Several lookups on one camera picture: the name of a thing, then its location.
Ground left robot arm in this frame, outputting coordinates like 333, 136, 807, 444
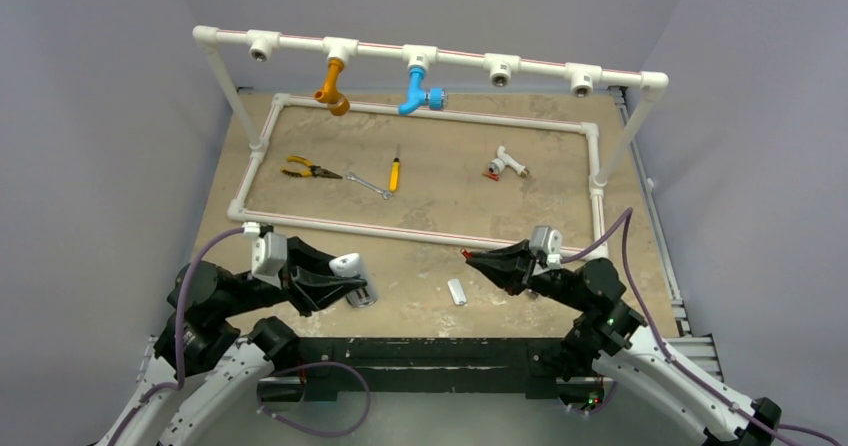
99, 227, 376, 445

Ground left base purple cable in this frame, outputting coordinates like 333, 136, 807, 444
255, 362, 372, 439

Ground white PVC pipe frame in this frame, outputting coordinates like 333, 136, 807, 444
192, 25, 669, 259

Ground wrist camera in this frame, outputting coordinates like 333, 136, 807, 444
528, 225, 562, 269
242, 222, 288, 289

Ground yellow handled screwdriver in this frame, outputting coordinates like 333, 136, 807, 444
388, 144, 401, 193

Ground orange plastic faucet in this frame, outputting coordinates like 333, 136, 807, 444
313, 58, 350, 116

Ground silver combination wrench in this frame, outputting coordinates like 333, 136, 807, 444
345, 172, 393, 200

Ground aluminium extrusion rail frame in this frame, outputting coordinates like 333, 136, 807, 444
119, 85, 742, 446

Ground yellow handled pliers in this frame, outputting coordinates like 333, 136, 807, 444
281, 155, 343, 180

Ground white battery cover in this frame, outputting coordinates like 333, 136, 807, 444
447, 278, 467, 306

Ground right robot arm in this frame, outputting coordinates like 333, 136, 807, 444
463, 241, 782, 445

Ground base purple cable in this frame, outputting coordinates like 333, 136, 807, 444
255, 362, 372, 439
563, 379, 621, 418

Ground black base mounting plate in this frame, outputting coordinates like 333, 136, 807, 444
258, 337, 614, 411

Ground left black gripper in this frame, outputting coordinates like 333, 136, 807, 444
216, 236, 367, 317

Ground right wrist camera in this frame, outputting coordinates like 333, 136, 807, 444
528, 225, 562, 269

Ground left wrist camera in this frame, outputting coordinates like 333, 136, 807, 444
242, 222, 288, 289

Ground white remote control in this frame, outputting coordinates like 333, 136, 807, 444
329, 253, 379, 308

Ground blue plastic faucet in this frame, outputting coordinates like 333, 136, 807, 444
397, 66, 448, 116

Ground white plastic faucet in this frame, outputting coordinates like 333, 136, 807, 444
486, 146, 529, 178

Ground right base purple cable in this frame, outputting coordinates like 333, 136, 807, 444
563, 379, 621, 418

